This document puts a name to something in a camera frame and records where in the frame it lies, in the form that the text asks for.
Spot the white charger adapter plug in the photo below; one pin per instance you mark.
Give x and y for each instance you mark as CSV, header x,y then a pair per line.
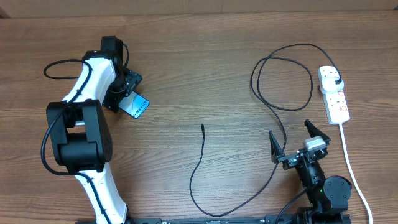
x,y
331,84

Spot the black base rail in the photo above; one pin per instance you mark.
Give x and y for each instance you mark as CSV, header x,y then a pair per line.
x,y
211,221

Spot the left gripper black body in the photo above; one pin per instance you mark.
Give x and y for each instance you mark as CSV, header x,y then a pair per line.
x,y
116,92

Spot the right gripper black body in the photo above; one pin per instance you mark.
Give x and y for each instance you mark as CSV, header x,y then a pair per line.
x,y
289,161

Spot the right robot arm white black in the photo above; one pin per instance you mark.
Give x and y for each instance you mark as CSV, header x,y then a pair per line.
x,y
328,196

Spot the white power strip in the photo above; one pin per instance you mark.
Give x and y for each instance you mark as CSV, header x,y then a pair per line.
x,y
335,103

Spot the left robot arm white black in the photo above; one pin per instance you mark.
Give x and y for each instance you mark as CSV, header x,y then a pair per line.
x,y
78,141

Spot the blue Samsung Galaxy smartphone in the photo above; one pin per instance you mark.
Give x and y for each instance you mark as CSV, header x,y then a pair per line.
x,y
134,105

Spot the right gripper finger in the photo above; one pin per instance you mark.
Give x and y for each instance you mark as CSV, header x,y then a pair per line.
x,y
276,150
314,131

